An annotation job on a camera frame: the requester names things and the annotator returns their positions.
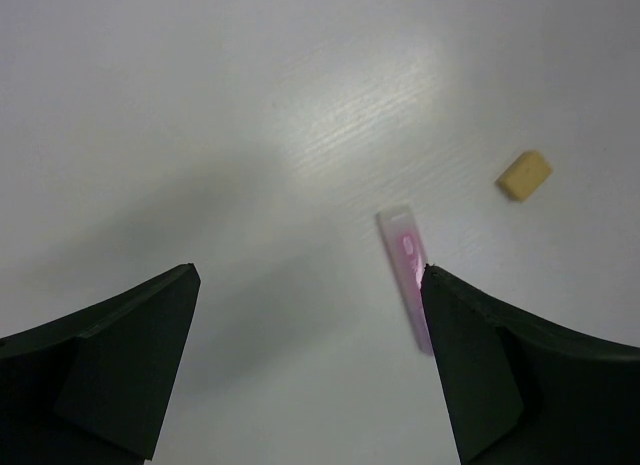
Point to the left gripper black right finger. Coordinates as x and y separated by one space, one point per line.
520 389

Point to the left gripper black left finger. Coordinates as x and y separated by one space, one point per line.
93 387

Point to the pink highlighter stick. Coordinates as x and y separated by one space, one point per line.
408 260

